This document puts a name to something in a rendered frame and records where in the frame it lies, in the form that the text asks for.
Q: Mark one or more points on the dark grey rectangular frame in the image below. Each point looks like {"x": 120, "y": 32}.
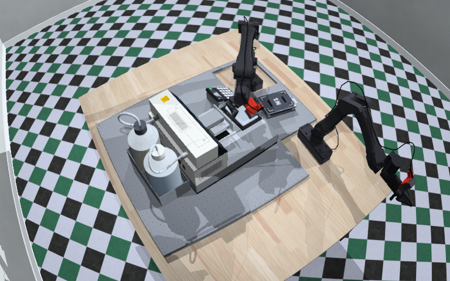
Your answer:
{"x": 276, "y": 103}

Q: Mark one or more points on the white multi-well plate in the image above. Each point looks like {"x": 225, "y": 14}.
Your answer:
{"x": 242, "y": 117}

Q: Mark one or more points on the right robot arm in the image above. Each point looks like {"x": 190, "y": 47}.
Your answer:
{"x": 246, "y": 52}

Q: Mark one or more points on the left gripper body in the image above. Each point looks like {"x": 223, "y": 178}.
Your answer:
{"x": 396, "y": 185}

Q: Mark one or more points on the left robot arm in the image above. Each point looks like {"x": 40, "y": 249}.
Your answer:
{"x": 354, "y": 103}

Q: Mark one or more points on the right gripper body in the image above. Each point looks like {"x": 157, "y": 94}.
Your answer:
{"x": 251, "y": 102}

